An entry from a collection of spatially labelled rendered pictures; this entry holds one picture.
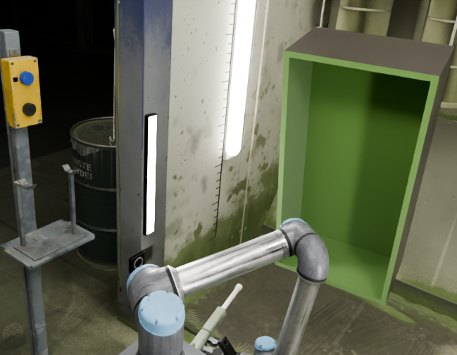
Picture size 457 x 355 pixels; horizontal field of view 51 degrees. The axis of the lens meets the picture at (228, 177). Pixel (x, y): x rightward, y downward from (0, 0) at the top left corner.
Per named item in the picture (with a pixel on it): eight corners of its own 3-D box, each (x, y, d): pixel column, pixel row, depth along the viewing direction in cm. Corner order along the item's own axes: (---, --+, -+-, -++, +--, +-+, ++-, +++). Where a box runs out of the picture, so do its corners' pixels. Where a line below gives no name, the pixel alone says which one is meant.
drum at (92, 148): (64, 237, 352) (56, 121, 316) (136, 219, 384) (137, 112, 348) (94, 279, 310) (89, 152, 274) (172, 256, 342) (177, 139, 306)
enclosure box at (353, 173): (299, 227, 288) (315, 26, 220) (401, 261, 263) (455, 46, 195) (274, 264, 263) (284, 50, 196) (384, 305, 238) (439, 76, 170)
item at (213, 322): (194, 385, 225) (191, 355, 212) (186, 380, 227) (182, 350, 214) (244, 312, 259) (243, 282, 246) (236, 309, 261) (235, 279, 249)
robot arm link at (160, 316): (143, 367, 154) (143, 324, 147) (132, 331, 169) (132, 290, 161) (189, 357, 160) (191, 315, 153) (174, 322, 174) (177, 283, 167)
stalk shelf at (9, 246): (62, 221, 224) (62, 218, 224) (94, 239, 213) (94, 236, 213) (-1, 248, 201) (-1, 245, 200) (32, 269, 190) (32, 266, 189)
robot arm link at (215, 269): (127, 301, 163) (322, 226, 180) (119, 270, 177) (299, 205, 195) (139, 332, 170) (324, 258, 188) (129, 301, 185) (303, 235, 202)
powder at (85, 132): (60, 126, 317) (60, 124, 316) (136, 117, 347) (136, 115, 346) (91, 154, 278) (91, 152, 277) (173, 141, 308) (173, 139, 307)
